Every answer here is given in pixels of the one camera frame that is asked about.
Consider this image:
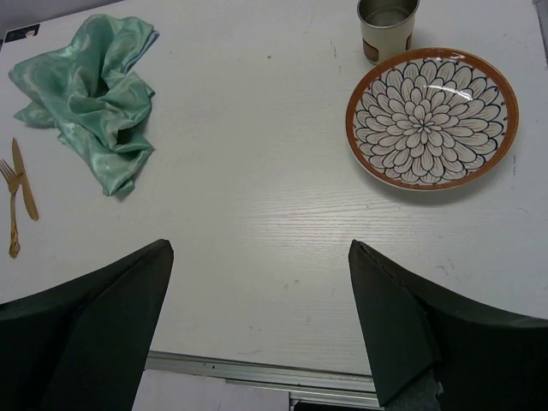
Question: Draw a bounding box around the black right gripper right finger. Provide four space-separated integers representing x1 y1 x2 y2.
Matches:
348 241 547 410

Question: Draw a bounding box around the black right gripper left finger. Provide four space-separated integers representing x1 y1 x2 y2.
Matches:
1 240 174 410

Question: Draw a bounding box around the gold fork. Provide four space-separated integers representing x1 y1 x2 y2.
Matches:
0 159 21 259

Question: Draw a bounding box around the gold knife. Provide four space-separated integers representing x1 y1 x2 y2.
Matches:
12 138 39 221

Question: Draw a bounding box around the floral plate with orange rim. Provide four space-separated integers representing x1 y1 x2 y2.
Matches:
345 48 519 192

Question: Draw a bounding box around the aluminium table edge rail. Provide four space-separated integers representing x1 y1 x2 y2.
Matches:
146 351 380 409

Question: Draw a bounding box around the blue corner sticker left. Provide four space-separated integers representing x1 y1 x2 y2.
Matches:
3 23 40 43

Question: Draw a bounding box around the mint green satin cloth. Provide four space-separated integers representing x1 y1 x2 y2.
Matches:
9 15 159 197

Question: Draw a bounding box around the cream metal cup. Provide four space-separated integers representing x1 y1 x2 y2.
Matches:
357 0 420 64

